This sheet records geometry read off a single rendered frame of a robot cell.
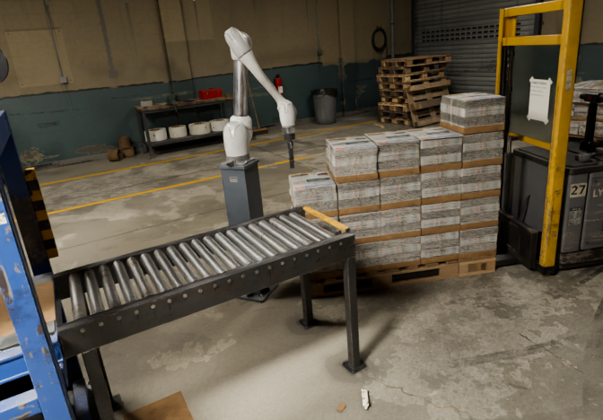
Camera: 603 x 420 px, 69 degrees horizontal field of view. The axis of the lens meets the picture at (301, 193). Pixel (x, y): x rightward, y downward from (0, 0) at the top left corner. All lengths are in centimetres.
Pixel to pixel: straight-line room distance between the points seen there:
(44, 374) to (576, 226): 324
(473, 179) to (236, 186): 163
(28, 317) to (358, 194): 206
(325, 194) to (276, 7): 758
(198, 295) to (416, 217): 175
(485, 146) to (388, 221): 82
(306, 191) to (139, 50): 669
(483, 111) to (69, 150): 747
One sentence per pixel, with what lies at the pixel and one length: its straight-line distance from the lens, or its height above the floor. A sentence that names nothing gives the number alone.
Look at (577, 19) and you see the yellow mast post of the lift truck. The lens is 325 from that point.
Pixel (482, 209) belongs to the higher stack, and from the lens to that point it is 338.
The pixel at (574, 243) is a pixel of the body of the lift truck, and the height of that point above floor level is 23.
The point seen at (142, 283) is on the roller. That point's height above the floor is 80.
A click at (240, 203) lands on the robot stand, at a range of 303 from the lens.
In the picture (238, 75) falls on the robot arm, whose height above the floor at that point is 156.
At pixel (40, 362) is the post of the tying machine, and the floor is 82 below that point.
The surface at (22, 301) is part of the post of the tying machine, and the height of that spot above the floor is 105.
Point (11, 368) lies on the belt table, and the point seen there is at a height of 75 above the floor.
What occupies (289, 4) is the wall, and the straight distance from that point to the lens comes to 1033.
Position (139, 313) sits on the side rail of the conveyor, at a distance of 192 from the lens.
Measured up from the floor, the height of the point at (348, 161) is 98.
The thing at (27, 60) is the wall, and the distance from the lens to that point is 902.
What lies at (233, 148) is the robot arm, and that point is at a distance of 295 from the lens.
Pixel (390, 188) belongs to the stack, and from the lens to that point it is 306.
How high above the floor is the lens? 171
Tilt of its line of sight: 18 degrees down
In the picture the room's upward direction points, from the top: 5 degrees counter-clockwise
